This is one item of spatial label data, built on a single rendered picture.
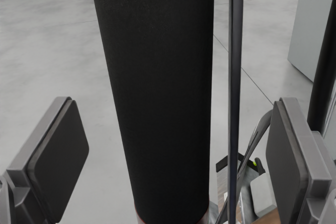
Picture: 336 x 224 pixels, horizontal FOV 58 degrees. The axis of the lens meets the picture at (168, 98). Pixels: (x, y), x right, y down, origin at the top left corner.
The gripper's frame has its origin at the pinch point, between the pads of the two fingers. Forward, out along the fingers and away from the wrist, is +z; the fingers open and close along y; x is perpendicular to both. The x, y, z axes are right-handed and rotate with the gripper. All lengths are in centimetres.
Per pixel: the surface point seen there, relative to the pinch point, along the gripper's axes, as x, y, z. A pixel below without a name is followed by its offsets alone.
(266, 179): -48, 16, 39
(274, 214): -11.0, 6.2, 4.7
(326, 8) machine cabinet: -87, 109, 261
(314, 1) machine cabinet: -86, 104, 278
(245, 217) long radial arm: -51, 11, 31
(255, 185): -51, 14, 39
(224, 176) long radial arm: -54, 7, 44
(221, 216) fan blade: -34.1, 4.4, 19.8
